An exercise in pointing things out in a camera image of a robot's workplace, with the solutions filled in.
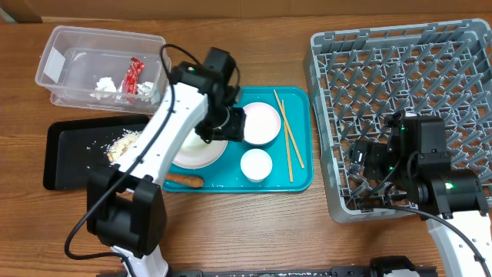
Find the rice and food scraps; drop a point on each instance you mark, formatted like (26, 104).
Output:
(121, 144)

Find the grey dishwasher rack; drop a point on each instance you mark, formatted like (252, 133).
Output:
(355, 78)

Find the red snack wrapper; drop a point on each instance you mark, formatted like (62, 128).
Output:
(130, 82)

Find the white round plate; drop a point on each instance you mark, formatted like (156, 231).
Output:
(195, 153)

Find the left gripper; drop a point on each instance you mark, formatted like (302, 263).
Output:
(235, 132)

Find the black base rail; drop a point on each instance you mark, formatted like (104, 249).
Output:
(393, 265)

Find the white tissue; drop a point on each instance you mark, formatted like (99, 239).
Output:
(146, 92)
(104, 87)

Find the orange carrot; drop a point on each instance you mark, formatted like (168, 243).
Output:
(189, 181)

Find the large white bowl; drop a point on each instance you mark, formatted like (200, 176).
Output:
(262, 123)

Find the right wooden chopstick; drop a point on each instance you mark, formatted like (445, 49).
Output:
(290, 133)

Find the teal serving tray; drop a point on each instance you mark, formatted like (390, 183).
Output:
(225, 176)

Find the clear plastic waste bin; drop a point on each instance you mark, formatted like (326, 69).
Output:
(75, 58)

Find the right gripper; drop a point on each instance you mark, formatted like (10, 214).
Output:
(373, 152)

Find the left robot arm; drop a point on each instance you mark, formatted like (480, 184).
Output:
(125, 206)

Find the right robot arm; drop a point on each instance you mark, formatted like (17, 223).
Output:
(451, 201)

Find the small white cup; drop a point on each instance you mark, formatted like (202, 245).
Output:
(256, 165)

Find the black food waste tray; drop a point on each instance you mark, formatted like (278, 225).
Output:
(74, 147)

